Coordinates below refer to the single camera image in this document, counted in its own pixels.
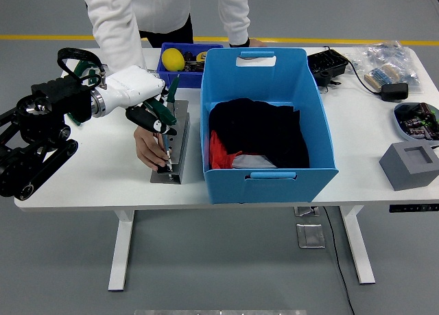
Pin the person's left hand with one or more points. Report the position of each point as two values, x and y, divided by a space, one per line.
256 43

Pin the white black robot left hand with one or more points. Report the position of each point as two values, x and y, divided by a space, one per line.
133 85

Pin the person's right hand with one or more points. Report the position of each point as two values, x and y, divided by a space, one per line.
147 150

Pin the grey metal tool rack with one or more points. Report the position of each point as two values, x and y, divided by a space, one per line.
181 140

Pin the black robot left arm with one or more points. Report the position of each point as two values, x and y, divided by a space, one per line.
41 129

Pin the person's left forearm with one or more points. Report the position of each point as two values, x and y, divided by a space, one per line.
236 26

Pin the person's right forearm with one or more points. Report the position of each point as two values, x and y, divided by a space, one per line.
120 47

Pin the large light blue box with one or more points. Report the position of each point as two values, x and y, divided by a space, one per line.
267 188

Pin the yellow lemon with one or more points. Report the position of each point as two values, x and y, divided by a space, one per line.
172 59

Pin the small dark blue bin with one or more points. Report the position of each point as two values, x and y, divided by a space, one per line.
185 80

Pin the yellow tape measure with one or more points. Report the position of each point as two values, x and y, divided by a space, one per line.
201 56

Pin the dark small parts heap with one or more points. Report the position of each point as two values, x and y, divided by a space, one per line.
193 66

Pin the red cloth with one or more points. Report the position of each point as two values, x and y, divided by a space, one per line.
217 153

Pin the black plastic tray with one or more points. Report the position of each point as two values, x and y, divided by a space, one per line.
326 62

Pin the black round socket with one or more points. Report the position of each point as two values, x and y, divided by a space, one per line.
325 76

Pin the person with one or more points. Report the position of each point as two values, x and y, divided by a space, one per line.
164 6

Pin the black cloth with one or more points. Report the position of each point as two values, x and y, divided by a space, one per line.
260 129

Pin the white table leg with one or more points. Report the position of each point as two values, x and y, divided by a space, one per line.
360 250
120 253

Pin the grey white cloth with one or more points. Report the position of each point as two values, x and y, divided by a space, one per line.
254 162

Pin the tan resistor strip bundle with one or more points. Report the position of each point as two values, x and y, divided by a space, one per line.
382 76

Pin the clear plastic parts bags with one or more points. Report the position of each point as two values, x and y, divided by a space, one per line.
387 54

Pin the black power adapter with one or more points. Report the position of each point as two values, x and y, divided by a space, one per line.
394 92

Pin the light blue plate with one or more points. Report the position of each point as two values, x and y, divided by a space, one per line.
398 126

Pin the metal floor plate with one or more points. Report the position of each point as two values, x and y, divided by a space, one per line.
306 211
310 236

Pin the electronic components heap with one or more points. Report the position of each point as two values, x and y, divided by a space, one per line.
418 123

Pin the grey foam block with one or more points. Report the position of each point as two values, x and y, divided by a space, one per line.
401 171

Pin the black table control panel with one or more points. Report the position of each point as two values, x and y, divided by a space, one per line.
411 208

